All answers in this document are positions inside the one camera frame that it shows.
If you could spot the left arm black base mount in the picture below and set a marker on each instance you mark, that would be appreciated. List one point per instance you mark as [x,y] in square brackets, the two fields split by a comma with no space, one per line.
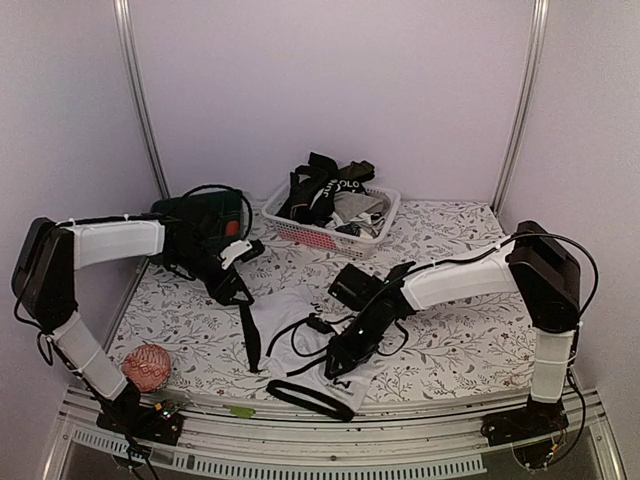
[159,422]

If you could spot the white underwear with black trim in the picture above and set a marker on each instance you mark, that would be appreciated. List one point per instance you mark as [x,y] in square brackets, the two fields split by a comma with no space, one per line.
[288,336]

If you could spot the right aluminium frame post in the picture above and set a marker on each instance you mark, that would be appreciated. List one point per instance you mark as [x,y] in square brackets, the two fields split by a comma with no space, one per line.
[534,54]

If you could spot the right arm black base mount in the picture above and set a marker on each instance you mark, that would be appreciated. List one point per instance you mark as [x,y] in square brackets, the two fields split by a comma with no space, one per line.
[529,421]

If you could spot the red patterned bowl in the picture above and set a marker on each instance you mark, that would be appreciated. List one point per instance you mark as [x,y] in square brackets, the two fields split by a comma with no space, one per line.
[148,367]

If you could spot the black underwear in basket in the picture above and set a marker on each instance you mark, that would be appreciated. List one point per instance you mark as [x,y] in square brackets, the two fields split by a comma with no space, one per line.
[314,186]

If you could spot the green tape scrap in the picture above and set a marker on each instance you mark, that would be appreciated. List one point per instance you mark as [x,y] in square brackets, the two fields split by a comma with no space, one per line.
[240,411]

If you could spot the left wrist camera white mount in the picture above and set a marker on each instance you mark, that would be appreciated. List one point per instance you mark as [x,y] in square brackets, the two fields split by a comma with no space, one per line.
[243,250]

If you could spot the white plastic laundry basket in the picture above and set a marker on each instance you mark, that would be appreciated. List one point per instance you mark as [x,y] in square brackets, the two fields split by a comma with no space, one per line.
[357,246]

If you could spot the right robot arm white sleeves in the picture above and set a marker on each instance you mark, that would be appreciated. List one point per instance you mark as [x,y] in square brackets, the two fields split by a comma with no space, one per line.
[531,264]

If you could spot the robot arm white sleeves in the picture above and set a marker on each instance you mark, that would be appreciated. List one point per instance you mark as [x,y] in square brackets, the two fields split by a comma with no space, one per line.
[531,264]
[44,284]

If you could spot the left aluminium frame post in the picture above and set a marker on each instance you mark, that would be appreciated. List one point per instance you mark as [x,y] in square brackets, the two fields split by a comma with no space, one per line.
[124,25]

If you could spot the small orange object in tray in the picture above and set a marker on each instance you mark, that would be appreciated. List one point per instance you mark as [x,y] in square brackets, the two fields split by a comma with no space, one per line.
[232,228]

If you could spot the grey underwear in basket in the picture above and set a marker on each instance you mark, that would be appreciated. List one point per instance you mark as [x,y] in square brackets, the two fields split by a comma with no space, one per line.
[358,215]

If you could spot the aluminium front table rail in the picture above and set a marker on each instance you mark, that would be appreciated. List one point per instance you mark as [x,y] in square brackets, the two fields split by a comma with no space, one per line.
[415,440]

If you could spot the green compartment tray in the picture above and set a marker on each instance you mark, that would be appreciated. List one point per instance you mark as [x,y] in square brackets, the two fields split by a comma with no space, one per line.
[210,211]

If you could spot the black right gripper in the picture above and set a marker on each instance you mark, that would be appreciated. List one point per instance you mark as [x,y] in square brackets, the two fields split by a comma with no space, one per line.
[346,351]

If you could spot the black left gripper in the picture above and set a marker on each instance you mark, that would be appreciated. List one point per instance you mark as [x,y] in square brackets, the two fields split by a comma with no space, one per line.
[231,288]

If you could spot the aluminium frame post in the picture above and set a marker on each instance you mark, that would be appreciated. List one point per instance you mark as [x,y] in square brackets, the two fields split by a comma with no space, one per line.
[534,54]
[124,25]

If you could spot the left robot arm white sleeves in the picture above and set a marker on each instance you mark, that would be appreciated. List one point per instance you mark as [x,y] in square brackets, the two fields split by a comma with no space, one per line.
[44,284]

